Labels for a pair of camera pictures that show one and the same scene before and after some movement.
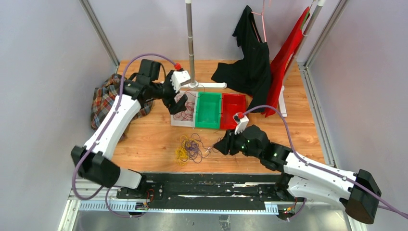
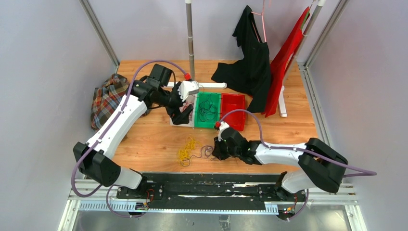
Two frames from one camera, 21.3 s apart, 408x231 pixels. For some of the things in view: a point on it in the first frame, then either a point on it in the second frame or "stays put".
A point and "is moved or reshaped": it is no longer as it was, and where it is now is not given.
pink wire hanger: x=261 y=14 stays put
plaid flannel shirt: x=104 y=97 stays put
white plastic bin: x=187 y=118 stays put
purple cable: x=193 y=148 is moved or reshaped
